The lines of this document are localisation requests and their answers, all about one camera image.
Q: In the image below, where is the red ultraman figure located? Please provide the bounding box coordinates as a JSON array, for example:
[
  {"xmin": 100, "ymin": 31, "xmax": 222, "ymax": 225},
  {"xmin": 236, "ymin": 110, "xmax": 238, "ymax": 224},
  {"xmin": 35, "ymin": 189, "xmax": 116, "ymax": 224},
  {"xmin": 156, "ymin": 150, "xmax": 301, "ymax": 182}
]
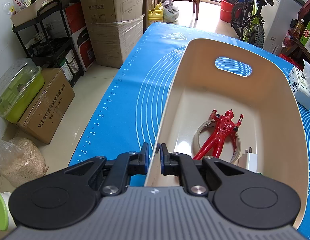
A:
[{"xmin": 192, "ymin": 109, "xmax": 244, "ymax": 163}]

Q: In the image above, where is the tape roll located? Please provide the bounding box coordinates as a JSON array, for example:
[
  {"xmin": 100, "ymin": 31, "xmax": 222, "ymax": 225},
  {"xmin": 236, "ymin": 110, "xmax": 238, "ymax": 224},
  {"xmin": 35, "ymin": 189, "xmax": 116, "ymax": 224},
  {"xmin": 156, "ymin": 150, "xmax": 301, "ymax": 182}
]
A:
[{"xmin": 193, "ymin": 119, "xmax": 242, "ymax": 164}]

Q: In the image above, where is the white power adapter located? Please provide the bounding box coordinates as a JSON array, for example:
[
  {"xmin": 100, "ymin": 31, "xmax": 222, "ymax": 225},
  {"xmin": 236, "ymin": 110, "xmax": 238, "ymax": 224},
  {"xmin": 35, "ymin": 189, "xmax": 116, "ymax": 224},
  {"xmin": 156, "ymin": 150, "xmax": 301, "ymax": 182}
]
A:
[{"xmin": 237, "ymin": 147, "xmax": 258, "ymax": 173}]

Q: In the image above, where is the beige plastic storage bin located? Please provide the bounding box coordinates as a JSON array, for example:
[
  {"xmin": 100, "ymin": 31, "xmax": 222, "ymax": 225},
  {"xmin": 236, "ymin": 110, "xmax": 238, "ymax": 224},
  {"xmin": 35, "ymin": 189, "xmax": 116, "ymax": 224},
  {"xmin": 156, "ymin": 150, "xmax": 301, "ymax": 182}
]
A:
[{"xmin": 138, "ymin": 38, "xmax": 309, "ymax": 239}]

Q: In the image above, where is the floor cardboard box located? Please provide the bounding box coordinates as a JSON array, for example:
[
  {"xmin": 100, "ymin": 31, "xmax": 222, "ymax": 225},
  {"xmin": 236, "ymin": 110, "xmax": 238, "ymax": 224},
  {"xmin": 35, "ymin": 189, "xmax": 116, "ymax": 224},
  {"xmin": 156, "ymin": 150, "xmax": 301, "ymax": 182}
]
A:
[{"xmin": 16, "ymin": 68, "xmax": 75, "ymax": 144}]

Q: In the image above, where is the bag of grain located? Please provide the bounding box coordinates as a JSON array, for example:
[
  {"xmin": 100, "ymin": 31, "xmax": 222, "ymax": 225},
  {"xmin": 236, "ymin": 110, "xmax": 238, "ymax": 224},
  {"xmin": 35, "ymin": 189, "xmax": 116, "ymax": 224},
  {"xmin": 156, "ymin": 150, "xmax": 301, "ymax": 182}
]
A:
[{"xmin": 0, "ymin": 137, "xmax": 48, "ymax": 187}]

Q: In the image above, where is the wrapped lower cardboard box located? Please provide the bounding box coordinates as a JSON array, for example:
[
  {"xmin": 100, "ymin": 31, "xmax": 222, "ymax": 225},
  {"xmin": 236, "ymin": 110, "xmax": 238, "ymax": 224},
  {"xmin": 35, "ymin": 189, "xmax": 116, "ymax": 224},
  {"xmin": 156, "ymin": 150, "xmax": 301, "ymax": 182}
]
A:
[{"xmin": 86, "ymin": 16, "xmax": 143, "ymax": 68}]

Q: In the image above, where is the green clear-lid container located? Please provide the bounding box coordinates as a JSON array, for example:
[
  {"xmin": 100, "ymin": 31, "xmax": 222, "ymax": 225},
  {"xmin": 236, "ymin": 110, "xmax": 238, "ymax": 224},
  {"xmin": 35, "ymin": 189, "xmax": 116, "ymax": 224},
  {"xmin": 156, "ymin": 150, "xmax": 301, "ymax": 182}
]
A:
[{"xmin": 0, "ymin": 58, "xmax": 45, "ymax": 124}]

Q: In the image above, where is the green lid white container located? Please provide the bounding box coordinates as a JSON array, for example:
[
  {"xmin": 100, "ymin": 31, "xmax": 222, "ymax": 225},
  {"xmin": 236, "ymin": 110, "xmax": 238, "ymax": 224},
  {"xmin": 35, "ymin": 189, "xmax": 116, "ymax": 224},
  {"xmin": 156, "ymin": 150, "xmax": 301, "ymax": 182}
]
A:
[{"xmin": 0, "ymin": 192, "xmax": 16, "ymax": 232}]

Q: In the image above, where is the white tissue box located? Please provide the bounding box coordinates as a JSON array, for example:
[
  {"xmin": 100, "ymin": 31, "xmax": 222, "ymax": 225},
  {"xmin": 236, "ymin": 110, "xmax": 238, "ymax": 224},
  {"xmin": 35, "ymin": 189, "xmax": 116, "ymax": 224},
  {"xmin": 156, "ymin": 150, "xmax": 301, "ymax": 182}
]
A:
[{"xmin": 288, "ymin": 60, "xmax": 310, "ymax": 110}]

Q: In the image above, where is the black metal shelf rack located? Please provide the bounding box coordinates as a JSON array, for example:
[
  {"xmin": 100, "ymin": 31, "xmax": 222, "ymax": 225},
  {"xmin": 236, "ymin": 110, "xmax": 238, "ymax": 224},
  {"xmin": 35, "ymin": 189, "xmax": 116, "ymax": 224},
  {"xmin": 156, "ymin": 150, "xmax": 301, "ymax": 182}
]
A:
[{"xmin": 12, "ymin": 0, "xmax": 84, "ymax": 86}]

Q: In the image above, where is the yellow oil jug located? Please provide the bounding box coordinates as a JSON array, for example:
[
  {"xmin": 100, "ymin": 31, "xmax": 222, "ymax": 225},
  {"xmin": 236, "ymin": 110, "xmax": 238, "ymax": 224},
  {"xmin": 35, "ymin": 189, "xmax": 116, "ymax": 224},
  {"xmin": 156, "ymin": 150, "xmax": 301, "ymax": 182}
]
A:
[{"xmin": 148, "ymin": 3, "xmax": 164, "ymax": 25}]

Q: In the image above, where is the red bucket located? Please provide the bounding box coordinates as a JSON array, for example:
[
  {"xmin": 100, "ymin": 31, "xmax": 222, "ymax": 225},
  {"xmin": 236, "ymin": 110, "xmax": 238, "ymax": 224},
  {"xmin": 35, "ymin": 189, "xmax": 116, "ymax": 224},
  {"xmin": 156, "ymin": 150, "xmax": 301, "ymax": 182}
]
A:
[{"xmin": 220, "ymin": 0, "xmax": 239, "ymax": 23}]

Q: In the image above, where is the green black bicycle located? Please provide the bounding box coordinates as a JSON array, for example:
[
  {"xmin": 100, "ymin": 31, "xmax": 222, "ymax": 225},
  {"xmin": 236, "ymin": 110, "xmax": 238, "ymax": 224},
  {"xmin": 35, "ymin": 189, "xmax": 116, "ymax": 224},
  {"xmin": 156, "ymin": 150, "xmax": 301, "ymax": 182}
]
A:
[{"xmin": 230, "ymin": 0, "xmax": 274, "ymax": 49}]

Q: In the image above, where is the middle cardboard box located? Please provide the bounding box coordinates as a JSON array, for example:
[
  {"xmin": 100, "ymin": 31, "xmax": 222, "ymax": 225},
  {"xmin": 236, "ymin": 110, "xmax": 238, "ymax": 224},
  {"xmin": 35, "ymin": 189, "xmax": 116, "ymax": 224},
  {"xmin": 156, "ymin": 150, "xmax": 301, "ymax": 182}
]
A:
[{"xmin": 80, "ymin": 0, "xmax": 142, "ymax": 24}]

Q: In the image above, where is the green white carton box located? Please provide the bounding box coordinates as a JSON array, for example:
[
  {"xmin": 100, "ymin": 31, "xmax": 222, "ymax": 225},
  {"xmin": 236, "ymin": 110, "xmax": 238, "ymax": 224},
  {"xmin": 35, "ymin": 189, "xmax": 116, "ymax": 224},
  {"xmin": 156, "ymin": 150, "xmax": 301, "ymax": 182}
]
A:
[{"xmin": 300, "ymin": 21, "xmax": 310, "ymax": 53}]

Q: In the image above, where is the white freezer cabinet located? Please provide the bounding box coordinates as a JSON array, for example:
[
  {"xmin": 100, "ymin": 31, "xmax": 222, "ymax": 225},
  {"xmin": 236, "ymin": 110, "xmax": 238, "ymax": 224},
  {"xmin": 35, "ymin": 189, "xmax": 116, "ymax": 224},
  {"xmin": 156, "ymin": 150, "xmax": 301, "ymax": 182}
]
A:
[{"xmin": 261, "ymin": 0, "xmax": 305, "ymax": 55}]

